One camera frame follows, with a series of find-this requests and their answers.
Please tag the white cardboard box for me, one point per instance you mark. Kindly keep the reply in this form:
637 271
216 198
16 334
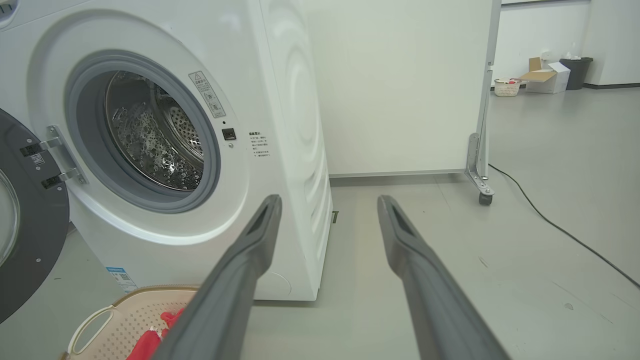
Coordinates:
550 82

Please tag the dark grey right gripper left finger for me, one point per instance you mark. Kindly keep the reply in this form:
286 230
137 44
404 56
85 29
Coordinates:
225 300

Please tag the small white storage basket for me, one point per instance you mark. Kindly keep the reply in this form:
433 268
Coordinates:
507 89

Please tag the blue energy label sticker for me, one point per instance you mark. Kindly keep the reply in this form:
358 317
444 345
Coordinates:
121 280

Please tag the red and white garment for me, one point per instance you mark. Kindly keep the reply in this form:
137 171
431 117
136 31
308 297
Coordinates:
145 347

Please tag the white washing machine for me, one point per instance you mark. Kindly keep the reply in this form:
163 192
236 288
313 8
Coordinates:
270 100

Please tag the dark round washing machine door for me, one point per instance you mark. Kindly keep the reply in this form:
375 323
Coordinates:
40 225

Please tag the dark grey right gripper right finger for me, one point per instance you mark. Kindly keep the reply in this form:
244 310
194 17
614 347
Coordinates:
440 310

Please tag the black trash bin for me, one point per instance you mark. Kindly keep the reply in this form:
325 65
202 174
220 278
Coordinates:
577 72

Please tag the cream perforated laundry basket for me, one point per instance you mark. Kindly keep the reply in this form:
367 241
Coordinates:
125 320

